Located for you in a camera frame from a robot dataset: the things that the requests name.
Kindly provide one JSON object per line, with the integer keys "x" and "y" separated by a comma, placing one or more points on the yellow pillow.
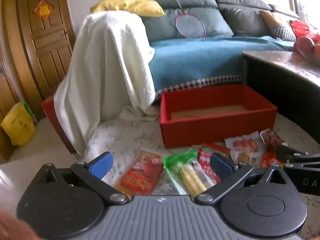
{"x": 130, "y": 5}

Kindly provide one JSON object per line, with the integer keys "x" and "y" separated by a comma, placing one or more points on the white towel blanket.
{"x": 105, "y": 62}

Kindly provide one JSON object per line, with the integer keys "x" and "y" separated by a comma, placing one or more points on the white sausage snack packet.
{"x": 243, "y": 143}

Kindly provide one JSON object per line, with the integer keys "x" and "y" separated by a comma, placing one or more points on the floral mat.
{"x": 120, "y": 140}

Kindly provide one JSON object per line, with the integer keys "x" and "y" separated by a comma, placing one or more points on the dark brown snack packet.
{"x": 271, "y": 137}

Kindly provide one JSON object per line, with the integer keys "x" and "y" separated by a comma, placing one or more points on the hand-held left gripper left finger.
{"x": 101, "y": 165}

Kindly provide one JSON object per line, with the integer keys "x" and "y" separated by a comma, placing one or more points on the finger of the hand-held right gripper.
{"x": 287, "y": 155}

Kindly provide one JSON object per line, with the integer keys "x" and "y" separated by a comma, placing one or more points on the teal sofa cushion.
{"x": 162, "y": 25}

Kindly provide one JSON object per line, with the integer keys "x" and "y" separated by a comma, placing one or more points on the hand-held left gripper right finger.
{"x": 220, "y": 168}

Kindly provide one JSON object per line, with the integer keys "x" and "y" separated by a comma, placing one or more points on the yellow plastic bag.
{"x": 18, "y": 127}

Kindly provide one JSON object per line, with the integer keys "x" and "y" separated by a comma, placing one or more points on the grey sofa cushion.
{"x": 246, "y": 22}

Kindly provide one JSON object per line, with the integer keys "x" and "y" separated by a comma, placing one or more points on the red door decoration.
{"x": 44, "y": 9}

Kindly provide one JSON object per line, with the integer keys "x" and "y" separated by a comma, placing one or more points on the teal sofa blanket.
{"x": 195, "y": 60}

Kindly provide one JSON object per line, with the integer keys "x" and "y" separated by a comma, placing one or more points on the red green-topped snack packet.
{"x": 205, "y": 160}

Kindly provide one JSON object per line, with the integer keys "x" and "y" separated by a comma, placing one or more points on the wooden door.
{"x": 42, "y": 50}

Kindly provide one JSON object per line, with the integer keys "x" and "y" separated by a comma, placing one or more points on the window frame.
{"x": 305, "y": 0}

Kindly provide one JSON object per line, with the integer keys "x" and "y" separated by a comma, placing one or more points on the dark coffee table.
{"x": 282, "y": 85}

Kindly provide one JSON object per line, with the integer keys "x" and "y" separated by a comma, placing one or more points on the green bamboo shoot packet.
{"x": 187, "y": 175}

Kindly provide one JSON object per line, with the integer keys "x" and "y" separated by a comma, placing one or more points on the red badminton racket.
{"x": 190, "y": 25}

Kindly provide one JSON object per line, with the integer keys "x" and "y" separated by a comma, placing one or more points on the orange patterned throw pillow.
{"x": 280, "y": 26}

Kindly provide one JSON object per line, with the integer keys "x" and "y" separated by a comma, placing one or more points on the red plastic bag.
{"x": 306, "y": 28}

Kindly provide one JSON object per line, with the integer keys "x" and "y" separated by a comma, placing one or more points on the red cardboard box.
{"x": 212, "y": 130}

